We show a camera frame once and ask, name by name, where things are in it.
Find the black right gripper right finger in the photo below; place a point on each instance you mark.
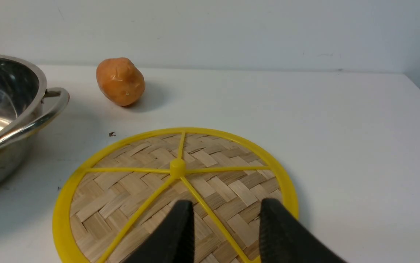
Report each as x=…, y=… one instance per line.
x=282, y=239

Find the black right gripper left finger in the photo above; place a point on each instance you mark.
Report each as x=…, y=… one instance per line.
x=173, y=241

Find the yellow woven bamboo steamer lid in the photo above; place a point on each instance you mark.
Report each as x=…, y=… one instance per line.
x=118, y=197

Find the stainless steel pot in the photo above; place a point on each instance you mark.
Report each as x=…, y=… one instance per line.
x=27, y=105

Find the brown potato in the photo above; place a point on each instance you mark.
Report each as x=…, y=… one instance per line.
x=120, y=81

